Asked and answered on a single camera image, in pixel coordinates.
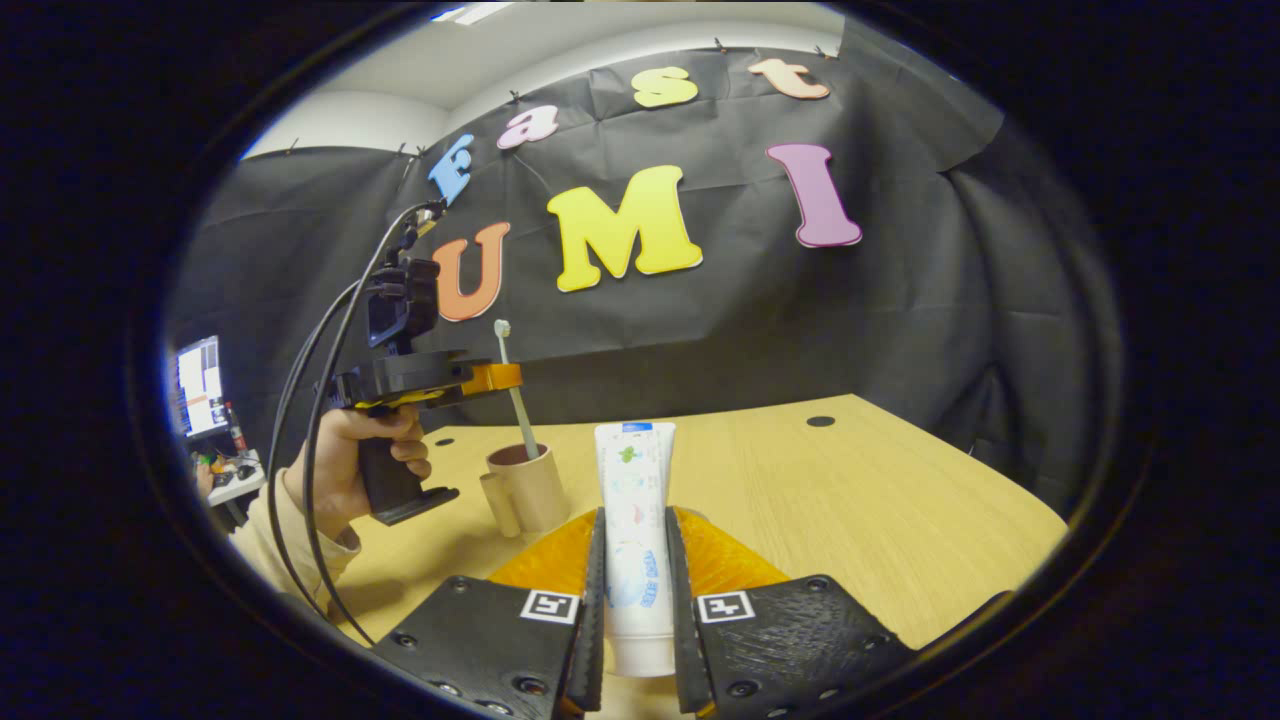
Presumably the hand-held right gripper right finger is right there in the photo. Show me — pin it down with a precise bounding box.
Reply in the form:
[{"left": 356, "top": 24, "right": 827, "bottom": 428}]
[{"left": 664, "top": 505, "right": 916, "bottom": 719}]

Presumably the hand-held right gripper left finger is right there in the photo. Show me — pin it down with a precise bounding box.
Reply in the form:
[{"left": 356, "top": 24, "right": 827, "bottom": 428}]
[{"left": 372, "top": 507, "right": 608, "bottom": 720}]

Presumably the pale green toothbrush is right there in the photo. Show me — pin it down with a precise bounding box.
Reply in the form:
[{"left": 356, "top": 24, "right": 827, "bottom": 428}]
[{"left": 494, "top": 319, "right": 542, "bottom": 462}]

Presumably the beige cup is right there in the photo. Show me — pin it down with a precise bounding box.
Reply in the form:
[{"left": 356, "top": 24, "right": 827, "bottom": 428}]
[{"left": 479, "top": 443, "right": 572, "bottom": 539}]

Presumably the white toothpaste tube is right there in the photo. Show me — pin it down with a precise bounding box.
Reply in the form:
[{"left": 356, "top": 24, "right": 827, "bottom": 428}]
[{"left": 594, "top": 421, "right": 678, "bottom": 679}]

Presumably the wooden desktop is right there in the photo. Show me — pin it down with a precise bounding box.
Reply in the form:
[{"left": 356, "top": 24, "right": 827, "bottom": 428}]
[{"left": 330, "top": 393, "right": 1071, "bottom": 720}]

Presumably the computer monitor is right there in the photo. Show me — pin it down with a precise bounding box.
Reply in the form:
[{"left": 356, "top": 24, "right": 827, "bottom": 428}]
[{"left": 172, "top": 335, "right": 227, "bottom": 441}]

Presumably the black backdrop cloth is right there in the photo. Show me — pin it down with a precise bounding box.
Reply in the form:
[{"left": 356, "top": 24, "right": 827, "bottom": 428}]
[{"left": 165, "top": 25, "right": 1121, "bottom": 521}]

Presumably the black cable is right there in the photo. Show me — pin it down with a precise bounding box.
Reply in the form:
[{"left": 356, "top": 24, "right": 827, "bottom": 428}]
[
  {"left": 265, "top": 280, "right": 361, "bottom": 626},
  {"left": 303, "top": 200, "right": 446, "bottom": 648}
]

